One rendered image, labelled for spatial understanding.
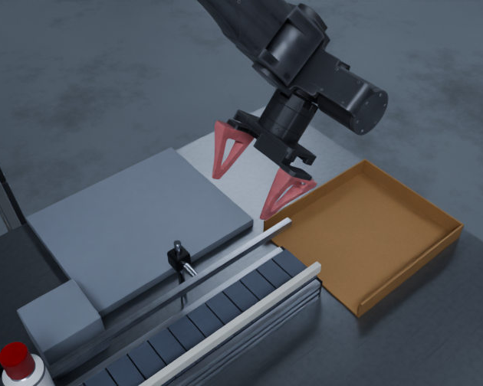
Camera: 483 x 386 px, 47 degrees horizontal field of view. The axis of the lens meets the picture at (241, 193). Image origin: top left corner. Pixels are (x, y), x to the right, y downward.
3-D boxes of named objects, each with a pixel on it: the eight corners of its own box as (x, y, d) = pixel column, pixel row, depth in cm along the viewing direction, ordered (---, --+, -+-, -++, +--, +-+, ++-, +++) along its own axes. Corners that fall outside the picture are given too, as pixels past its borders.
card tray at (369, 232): (358, 318, 99) (362, 305, 96) (263, 233, 113) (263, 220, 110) (458, 237, 112) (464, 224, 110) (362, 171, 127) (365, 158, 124)
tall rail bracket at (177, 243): (196, 328, 97) (190, 269, 86) (172, 300, 101) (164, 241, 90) (211, 317, 99) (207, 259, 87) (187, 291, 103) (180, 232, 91)
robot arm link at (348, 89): (293, -2, 61) (246, 61, 62) (373, 38, 55) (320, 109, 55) (331, 50, 71) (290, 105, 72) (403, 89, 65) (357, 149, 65)
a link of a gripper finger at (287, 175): (259, 228, 66) (300, 161, 64) (221, 195, 70) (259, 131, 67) (289, 230, 71) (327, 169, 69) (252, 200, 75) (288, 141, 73)
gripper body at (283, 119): (284, 161, 65) (317, 107, 63) (228, 121, 71) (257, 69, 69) (310, 169, 70) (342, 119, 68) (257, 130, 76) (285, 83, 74)
